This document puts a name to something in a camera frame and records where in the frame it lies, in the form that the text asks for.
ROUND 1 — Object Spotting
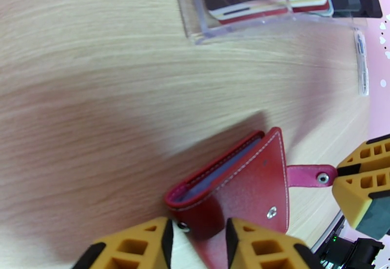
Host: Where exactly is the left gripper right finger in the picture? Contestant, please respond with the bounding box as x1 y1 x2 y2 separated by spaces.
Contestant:
225 217 324 269

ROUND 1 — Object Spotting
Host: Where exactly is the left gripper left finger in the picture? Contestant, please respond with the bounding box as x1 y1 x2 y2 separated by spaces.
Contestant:
71 216 175 269

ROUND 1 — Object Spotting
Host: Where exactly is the red leather card holder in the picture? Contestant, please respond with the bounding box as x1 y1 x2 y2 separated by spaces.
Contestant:
164 126 339 269

